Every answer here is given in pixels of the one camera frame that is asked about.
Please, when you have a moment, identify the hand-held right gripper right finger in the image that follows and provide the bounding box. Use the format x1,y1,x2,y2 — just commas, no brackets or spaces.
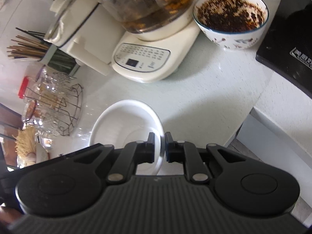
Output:
165,132,246,184

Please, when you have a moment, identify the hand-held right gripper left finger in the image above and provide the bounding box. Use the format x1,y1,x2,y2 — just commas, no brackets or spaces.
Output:
73,132,155,184

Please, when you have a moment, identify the white bowl with orange base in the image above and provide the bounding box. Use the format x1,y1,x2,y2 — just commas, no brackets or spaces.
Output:
26,142,50,164

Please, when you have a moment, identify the cut crystal glass cup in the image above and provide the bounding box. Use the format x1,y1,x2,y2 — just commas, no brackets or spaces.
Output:
21,112,64,137
42,71,74,96
26,90,65,118

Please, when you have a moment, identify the cream electric kettle base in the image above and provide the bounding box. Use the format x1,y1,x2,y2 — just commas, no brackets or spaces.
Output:
112,10,202,83

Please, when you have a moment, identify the white boxy appliance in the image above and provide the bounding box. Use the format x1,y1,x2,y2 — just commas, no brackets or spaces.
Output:
44,0,125,76

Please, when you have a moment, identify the bowl of chili flakes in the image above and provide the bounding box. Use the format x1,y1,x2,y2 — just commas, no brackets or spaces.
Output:
192,0,269,51

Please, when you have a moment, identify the bundle of chopsticks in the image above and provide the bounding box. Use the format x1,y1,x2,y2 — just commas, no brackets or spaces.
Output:
7,27,50,62

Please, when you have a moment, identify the glass teapot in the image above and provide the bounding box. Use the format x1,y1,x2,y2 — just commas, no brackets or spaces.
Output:
98,0,195,35

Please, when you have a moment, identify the black induction cooker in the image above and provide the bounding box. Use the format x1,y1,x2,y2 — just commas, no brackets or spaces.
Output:
255,0,312,91

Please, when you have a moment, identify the metal wire cup rack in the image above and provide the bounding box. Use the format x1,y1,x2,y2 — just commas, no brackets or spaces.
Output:
24,83,84,137

